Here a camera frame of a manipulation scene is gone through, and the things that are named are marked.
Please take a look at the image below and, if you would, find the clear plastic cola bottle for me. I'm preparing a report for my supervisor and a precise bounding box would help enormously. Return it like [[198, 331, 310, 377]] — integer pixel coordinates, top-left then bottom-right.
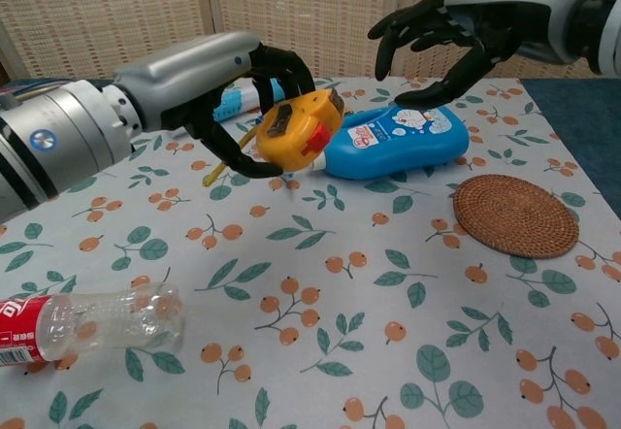
[[0, 282, 184, 368]]

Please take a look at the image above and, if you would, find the woven folding screen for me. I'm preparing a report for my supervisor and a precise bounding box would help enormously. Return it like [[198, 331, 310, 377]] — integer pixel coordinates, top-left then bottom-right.
[[0, 0, 621, 81]]

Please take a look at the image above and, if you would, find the floral print tablecloth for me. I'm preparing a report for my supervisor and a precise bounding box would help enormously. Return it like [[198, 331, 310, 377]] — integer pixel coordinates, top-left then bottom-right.
[[0, 77, 621, 429]]

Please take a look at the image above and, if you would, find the round woven rattan coaster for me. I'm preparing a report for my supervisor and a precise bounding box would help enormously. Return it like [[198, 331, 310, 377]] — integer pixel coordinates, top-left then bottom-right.
[[452, 173, 580, 259]]

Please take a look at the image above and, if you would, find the blue pump detergent bottle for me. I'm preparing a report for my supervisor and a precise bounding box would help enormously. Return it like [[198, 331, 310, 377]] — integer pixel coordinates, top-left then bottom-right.
[[283, 106, 471, 182]]

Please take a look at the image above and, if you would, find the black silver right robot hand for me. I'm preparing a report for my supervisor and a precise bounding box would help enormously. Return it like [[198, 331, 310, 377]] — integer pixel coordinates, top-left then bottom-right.
[[367, 0, 591, 109]]

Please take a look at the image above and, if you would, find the blue white plastic film roll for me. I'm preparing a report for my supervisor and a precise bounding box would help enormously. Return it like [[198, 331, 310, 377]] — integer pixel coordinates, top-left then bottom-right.
[[212, 78, 287, 124]]

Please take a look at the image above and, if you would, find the yellow tape measure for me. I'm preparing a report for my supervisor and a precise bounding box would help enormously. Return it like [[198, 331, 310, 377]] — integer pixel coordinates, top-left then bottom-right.
[[202, 87, 346, 187]]

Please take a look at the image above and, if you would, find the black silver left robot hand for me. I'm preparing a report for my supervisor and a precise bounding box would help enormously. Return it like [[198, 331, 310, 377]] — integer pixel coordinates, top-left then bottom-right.
[[114, 30, 319, 178]]

